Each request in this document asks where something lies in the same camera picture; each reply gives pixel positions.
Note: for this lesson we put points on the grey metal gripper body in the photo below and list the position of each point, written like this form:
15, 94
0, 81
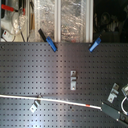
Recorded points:
114, 113

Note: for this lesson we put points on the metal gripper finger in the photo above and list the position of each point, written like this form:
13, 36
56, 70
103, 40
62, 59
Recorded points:
113, 93
125, 90

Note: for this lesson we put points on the right blue clamp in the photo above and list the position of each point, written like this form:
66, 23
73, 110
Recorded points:
96, 43

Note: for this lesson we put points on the blue clamp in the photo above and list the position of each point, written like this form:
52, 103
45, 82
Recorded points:
96, 43
48, 40

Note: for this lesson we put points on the lower left metal clip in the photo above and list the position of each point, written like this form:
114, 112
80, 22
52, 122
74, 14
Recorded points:
35, 105

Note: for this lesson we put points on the left blue clamp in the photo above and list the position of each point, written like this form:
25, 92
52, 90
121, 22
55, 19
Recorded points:
48, 40

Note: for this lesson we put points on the clear plastic bag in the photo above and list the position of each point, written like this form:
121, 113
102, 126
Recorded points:
76, 20

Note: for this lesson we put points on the dark perforated pegboard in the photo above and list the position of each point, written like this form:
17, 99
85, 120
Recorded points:
28, 70

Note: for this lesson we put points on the centre metal cable clip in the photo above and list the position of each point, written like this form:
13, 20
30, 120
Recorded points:
73, 80

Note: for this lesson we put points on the white frame rail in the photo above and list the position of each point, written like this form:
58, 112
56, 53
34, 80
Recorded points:
57, 32

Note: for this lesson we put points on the red handled tool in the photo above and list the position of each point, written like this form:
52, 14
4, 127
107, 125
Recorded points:
14, 6

